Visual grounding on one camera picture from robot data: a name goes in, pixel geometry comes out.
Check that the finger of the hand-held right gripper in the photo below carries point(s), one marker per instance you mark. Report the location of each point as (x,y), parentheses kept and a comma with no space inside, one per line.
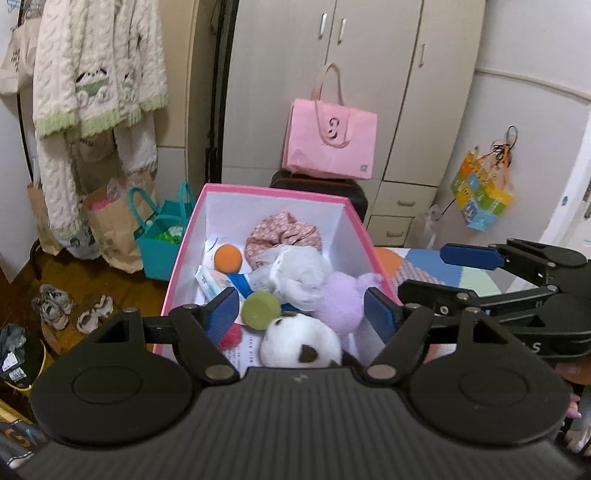
(471,256)
(443,297)

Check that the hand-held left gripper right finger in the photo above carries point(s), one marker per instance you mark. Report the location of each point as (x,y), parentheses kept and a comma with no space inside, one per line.
(381,314)

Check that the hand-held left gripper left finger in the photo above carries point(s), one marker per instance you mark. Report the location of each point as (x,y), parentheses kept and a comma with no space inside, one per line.
(224,314)

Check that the white tissue packet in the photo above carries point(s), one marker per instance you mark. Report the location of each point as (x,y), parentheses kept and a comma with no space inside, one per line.
(210,281)

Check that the pink and green plush toy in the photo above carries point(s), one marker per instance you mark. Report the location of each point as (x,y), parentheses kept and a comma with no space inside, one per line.
(261,311)

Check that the purple plush toy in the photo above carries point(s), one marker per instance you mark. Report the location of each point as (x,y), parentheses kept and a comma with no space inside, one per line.
(339,300)

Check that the orange ball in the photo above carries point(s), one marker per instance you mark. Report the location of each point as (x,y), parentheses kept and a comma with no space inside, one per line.
(228,258)

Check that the white panda plush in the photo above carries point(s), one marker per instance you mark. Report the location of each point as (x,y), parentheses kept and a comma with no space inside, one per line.
(286,341)

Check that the white mesh bath sponge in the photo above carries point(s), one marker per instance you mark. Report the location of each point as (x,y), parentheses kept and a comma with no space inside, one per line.
(295,272)

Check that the pink cardboard box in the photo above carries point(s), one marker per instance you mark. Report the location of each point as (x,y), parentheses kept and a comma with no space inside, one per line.
(231,217)

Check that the person's right hand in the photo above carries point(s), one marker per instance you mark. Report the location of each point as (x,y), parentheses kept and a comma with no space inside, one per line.
(569,374)

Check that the white paper sheet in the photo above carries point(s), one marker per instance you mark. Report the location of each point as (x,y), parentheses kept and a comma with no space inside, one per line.
(244,351)

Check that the colourful gift bag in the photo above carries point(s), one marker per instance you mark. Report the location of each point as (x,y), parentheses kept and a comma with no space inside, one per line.
(480,198)

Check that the teal plastic bag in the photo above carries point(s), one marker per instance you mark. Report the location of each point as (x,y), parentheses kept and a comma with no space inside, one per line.
(157,254)

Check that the white door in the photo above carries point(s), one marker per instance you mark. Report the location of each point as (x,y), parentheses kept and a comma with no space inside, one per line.
(577,184)

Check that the beige shoe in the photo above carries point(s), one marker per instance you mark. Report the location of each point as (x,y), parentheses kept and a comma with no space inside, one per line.
(94,316)

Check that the brown paper bag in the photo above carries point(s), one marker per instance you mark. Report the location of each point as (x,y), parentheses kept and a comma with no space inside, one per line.
(115,230)
(44,221)

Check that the black suitcase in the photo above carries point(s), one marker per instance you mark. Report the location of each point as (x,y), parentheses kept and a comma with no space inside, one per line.
(323,187)

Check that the pink tote bag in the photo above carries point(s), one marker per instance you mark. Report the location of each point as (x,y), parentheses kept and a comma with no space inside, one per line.
(323,152)

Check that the dark bag with white label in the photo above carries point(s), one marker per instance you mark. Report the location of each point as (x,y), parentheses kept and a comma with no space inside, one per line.
(18,355)

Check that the black clothes rack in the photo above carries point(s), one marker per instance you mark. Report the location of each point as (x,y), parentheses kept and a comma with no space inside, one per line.
(217,92)

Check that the beige wardrobe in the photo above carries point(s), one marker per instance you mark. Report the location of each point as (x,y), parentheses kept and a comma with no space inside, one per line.
(277,92)

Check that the cream fluffy robe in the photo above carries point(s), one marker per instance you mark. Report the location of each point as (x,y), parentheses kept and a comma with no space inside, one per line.
(92,69)

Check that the canvas tote bag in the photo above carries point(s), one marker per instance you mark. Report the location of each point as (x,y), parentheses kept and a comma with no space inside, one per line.
(16,60)

